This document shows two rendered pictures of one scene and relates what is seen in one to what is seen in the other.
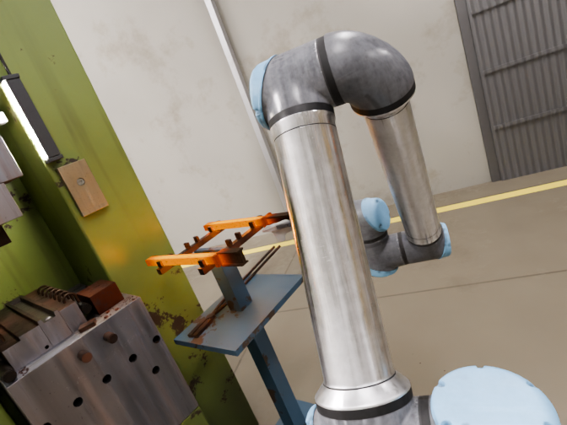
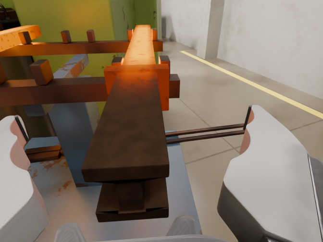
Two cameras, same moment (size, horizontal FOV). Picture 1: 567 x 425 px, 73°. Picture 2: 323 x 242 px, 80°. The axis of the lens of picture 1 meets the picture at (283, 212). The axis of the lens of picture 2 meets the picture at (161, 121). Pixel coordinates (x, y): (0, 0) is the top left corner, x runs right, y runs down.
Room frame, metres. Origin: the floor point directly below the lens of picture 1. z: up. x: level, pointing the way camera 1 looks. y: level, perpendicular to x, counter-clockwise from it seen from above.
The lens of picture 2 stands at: (1.11, -0.05, 1.03)
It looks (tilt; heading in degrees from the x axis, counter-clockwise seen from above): 33 degrees down; 45
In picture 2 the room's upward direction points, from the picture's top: 1 degrees counter-clockwise
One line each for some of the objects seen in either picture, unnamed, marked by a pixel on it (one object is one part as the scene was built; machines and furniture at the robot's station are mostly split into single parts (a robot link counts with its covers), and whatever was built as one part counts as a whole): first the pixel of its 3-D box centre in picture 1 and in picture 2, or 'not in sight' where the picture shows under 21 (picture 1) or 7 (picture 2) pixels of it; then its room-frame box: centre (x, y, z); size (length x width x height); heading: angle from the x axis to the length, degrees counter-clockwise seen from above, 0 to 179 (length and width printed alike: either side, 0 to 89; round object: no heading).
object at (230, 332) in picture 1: (242, 308); (94, 177); (1.21, 0.25, 0.70); 0.40 x 0.30 x 0.02; 139
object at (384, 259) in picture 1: (380, 251); not in sight; (0.96, -0.21, 0.84); 0.12 x 0.09 x 0.12; 69
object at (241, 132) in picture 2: (241, 283); (148, 140); (1.37, 0.25, 0.71); 0.60 x 0.04 x 0.01; 145
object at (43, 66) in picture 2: (211, 240); (57, 48); (1.21, 0.25, 0.97); 0.23 x 0.06 x 0.02; 49
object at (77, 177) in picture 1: (83, 187); not in sight; (1.29, 0.58, 1.27); 0.09 x 0.02 x 0.17; 133
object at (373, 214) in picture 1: (363, 217); not in sight; (0.97, -0.20, 0.95); 0.12 x 0.09 x 0.10; 48
